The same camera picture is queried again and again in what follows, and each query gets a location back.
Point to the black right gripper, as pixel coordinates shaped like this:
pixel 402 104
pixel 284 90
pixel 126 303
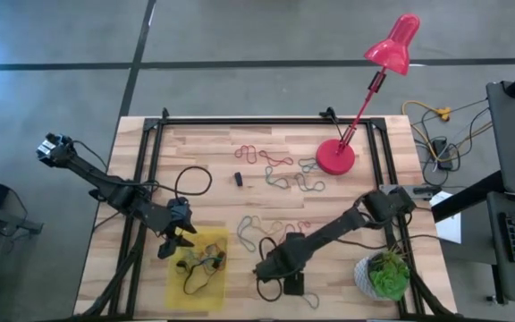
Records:
pixel 284 257

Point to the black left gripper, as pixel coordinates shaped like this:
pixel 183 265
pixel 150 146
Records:
pixel 178 212

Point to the yellow rubber band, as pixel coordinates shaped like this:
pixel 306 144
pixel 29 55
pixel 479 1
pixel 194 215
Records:
pixel 252 273
pixel 266 231

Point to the yellow translucent plastic bin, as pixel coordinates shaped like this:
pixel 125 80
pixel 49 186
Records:
pixel 195 300

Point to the small black clip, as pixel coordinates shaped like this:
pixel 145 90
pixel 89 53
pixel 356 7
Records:
pixel 238 179

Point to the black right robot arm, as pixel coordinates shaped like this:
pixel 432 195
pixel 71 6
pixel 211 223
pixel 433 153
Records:
pixel 342 223

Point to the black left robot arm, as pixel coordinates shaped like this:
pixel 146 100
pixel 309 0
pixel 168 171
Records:
pixel 105 188

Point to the white pot with succulent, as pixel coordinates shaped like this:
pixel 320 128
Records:
pixel 389 277

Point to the red desk lamp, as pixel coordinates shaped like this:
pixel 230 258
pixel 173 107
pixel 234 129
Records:
pixel 335 157

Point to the white paper sheet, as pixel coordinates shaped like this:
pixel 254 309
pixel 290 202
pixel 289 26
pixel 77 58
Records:
pixel 449 228

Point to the grey metal stand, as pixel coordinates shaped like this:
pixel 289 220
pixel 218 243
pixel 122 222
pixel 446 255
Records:
pixel 11 221

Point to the black diagonal desk bar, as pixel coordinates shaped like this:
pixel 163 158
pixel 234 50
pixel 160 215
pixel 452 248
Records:
pixel 467 199

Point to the black power brick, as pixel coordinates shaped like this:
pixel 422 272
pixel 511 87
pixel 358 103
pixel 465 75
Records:
pixel 442 154

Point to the dark grey desk panel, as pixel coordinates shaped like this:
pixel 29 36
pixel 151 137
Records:
pixel 512 134

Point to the black frame clamp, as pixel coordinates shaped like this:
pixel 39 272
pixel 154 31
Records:
pixel 328 114
pixel 165 113

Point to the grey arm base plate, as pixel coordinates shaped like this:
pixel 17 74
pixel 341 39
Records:
pixel 424 191

